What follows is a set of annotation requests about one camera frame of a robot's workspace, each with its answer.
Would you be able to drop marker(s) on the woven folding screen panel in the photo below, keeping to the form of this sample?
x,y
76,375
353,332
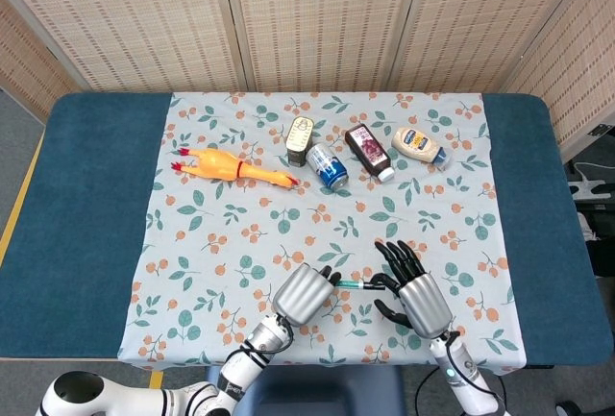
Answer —
x,y
322,22
24,60
576,75
480,22
134,22

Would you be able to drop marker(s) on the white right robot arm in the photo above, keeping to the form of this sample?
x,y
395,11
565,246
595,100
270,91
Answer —
x,y
463,373

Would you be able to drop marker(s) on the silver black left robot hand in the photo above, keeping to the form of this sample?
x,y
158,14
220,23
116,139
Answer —
x,y
300,293

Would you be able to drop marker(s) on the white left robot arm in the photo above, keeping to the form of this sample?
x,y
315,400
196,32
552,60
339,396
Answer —
x,y
240,373

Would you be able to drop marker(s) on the floral printed tablecloth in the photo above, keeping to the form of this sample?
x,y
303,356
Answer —
x,y
240,224

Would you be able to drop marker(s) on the blue white soda can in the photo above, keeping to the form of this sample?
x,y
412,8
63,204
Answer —
x,y
324,163

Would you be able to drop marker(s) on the gold rectangular meat tin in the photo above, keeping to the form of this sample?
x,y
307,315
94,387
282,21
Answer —
x,y
299,139

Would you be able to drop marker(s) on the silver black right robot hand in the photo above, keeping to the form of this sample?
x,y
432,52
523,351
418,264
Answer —
x,y
425,303

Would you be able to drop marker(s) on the black marker cap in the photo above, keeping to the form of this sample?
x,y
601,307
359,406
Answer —
x,y
368,285

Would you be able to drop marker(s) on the yellow rubber chicken toy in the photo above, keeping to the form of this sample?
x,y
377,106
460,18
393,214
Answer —
x,y
216,166

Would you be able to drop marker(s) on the brown syrup squeeze bottle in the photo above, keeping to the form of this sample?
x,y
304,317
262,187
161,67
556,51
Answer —
x,y
367,149

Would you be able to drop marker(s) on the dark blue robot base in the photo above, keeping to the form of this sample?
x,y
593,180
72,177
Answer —
x,y
327,392

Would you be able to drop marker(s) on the green pen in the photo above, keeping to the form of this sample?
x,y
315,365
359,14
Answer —
x,y
351,284

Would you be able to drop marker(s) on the cream mayonnaise squeeze bottle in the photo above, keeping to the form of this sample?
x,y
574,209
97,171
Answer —
x,y
415,142

